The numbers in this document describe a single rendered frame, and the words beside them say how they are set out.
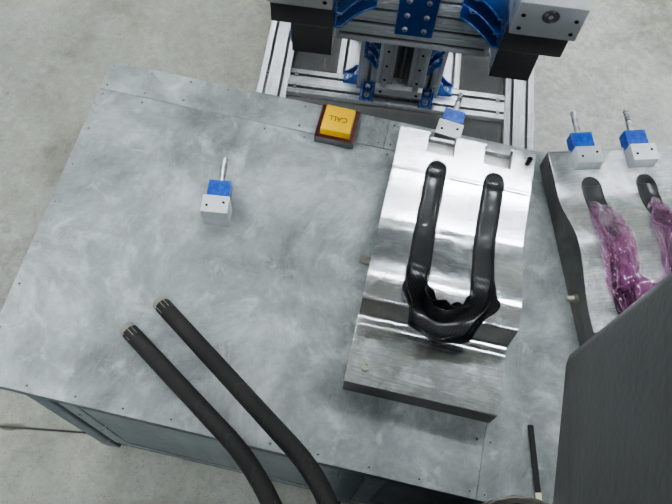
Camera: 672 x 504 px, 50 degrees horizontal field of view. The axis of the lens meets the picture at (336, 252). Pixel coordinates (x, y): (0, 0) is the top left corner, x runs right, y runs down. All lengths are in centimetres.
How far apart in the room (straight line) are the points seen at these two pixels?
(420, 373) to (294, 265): 31
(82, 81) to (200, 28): 45
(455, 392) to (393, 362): 11
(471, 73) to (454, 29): 66
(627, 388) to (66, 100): 250
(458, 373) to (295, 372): 28
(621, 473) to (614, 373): 3
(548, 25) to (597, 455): 137
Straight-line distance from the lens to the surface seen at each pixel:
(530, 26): 155
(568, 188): 145
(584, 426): 23
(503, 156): 143
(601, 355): 22
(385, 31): 176
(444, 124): 146
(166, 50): 269
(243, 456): 117
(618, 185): 149
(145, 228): 141
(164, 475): 209
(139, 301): 136
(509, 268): 128
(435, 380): 124
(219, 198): 136
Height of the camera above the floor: 204
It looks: 66 degrees down
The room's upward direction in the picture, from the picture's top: 6 degrees clockwise
